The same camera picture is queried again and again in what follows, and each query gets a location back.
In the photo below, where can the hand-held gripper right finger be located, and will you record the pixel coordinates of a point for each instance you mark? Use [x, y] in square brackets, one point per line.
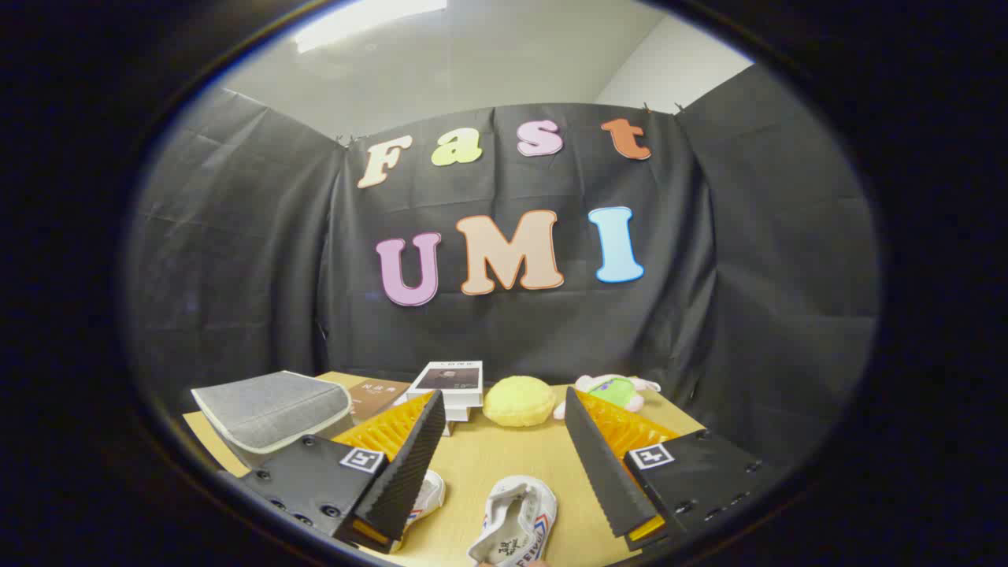
[598, 465]

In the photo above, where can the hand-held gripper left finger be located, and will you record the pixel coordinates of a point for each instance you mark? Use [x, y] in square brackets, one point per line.
[409, 472]

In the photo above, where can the white canvas shoe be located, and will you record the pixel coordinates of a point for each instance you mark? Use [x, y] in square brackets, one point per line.
[429, 496]
[512, 512]

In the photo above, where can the grey fabric storage box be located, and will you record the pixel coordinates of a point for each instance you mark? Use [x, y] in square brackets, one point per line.
[268, 409]

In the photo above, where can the pink and green plush toy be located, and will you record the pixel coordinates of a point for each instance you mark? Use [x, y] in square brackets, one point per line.
[618, 391]

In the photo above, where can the plain white book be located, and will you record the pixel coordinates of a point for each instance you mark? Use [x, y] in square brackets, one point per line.
[458, 414]

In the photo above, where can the brown cover book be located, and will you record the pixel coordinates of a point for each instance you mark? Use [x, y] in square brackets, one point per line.
[374, 394]

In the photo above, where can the yellow plush cushion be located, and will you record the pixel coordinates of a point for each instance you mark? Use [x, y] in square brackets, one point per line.
[520, 402]

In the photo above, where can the white book with portrait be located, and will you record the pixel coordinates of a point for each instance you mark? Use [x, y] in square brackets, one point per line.
[449, 378]

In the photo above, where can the black backdrop cloth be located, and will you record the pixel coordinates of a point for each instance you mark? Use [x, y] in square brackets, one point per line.
[276, 276]

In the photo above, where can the ceiling light panel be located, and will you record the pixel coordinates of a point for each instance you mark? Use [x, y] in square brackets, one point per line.
[354, 20]

